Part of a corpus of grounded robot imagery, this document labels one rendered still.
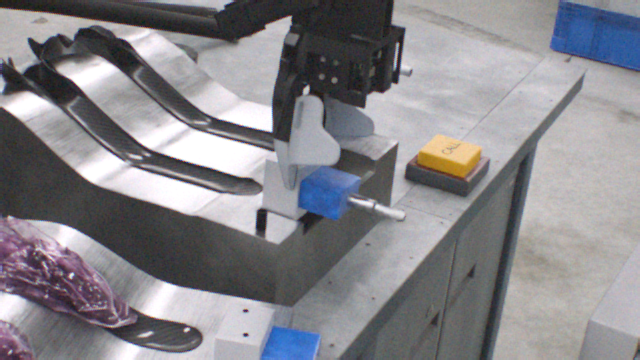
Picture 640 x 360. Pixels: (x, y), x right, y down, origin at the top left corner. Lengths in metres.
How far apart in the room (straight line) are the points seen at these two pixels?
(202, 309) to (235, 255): 0.08
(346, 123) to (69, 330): 0.31
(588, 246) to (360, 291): 1.84
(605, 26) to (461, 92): 2.68
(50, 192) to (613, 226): 2.11
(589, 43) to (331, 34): 3.37
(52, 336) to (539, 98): 0.91
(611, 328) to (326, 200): 0.33
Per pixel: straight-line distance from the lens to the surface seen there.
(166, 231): 0.93
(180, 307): 0.84
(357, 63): 0.80
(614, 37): 4.12
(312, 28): 0.82
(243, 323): 0.77
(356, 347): 0.93
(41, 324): 0.78
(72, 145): 0.99
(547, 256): 2.67
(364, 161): 1.03
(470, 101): 1.43
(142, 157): 1.02
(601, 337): 0.65
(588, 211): 2.95
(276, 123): 0.84
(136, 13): 1.48
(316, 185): 0.88
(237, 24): 0.86
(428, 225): 1.09
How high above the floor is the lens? 1.34
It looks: 28 degrees down
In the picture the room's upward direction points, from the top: 6 degrees clockwise
